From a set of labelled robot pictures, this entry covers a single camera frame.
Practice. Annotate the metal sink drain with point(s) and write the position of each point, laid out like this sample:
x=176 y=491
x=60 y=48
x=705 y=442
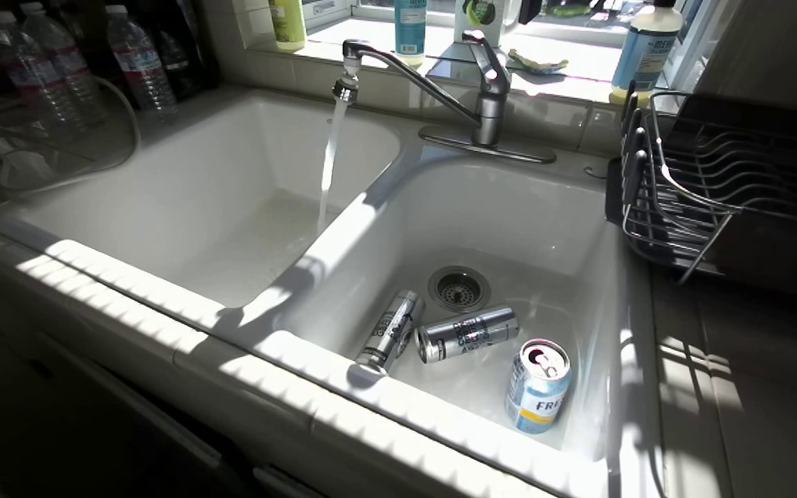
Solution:
x=457 y=287

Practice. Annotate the white double basin sink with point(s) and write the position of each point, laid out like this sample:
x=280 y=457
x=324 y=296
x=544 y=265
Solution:
x=235 y=184

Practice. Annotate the silver drink can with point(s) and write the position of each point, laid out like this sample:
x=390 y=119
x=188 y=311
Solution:
x=468 y=333
x=392 y=329

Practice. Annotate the running water stream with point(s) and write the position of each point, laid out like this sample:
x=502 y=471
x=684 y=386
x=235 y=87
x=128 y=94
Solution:
x=330 y=156

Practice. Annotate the chrome faucet spout and base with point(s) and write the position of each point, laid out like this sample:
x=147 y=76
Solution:
x=417 y=84

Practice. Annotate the blue and white drink can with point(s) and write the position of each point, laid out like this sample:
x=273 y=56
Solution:
x=538 y=388

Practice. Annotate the teal soap bottle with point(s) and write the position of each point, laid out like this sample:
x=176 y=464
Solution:
x=412 y=22

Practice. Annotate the pale green sponge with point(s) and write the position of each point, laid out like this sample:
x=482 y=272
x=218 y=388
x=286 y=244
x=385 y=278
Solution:
x=536 y=62

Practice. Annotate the white bottle with green logo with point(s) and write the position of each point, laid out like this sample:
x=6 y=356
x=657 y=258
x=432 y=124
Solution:
x=479 y=13

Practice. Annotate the dark plastic bottle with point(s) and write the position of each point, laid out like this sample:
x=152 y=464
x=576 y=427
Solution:
x=179 y=65

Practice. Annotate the blue bottle with white cap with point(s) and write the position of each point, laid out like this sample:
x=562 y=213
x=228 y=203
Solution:
x=645 y=49

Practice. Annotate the clear plastic water bottle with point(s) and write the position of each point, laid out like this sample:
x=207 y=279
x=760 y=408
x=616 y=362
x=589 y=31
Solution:
x=20 y=72
x=140 y=58
x=64 y=65

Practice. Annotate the dark cabinet front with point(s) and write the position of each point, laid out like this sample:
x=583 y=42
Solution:
x=67 y=404

